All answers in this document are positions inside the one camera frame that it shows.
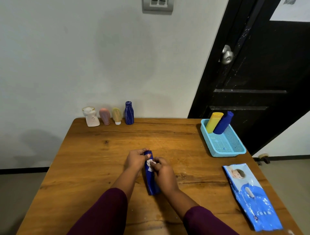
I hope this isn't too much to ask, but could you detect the person's left hand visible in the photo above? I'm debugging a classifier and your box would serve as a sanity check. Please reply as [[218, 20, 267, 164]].
[[124, 148, 151, 178]]

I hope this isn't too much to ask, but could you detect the person's right hand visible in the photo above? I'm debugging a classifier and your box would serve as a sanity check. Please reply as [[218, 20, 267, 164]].
[[150, 157, 180, 193]]

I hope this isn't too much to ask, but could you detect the dark blue lotion bottle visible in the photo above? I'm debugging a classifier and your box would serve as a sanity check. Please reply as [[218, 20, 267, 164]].
[[143, 150, 162, 196]]

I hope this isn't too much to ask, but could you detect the person's left forearm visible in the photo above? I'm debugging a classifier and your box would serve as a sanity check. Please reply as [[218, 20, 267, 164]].
[[67, 167, 139, 235]]

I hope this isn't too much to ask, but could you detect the person's right forearm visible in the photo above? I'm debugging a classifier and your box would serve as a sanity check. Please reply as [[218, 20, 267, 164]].
[[167, 188, 240, 235]]

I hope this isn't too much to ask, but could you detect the blue striped bottle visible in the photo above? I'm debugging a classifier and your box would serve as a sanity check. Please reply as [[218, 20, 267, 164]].
[[124, 101, 134, 125]]

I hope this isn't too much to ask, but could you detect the yellow tube with white cap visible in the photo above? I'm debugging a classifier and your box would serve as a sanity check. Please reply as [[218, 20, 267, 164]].
[[112, 107, 122, 125]]

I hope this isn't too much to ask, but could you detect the pink tube bottle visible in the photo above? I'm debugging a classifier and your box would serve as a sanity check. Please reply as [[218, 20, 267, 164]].
[[99, 108, 111, 126]]

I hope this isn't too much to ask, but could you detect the white bottle with gold cap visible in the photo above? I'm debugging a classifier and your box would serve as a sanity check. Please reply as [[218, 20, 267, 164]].
[[82, 107, 100, 127]]

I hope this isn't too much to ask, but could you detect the light blue plastic basket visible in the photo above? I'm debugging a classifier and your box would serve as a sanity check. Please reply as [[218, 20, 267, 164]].
[[200, 119, 247, 157]]

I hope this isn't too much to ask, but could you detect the yellow bottle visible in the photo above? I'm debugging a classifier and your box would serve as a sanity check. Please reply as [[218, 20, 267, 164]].
[[206, 112, 224, 134]]

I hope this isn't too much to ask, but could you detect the blue wet wipes pack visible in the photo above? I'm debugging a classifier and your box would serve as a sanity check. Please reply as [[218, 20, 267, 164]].
[[222, 163, 283, 232]]

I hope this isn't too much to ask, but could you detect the door stopper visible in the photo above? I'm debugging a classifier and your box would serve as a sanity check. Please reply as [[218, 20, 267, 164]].
[[253, 153, 271, 166]]

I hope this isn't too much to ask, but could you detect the silver door knob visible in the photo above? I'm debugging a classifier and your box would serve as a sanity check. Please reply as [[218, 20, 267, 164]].
[[220, 45, 234, 65]]

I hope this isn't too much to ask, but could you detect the black door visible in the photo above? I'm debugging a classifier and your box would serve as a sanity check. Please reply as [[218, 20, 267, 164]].
[[188, 0, 310, 155]]

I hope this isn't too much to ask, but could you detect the white paper on door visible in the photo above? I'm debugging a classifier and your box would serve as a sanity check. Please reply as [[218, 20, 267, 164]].
[[269, 0, 310, 23]]

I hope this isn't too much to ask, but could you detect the grey wall switch plate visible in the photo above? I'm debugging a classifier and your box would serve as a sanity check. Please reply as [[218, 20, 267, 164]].
[[142, 0, 174, 12]]

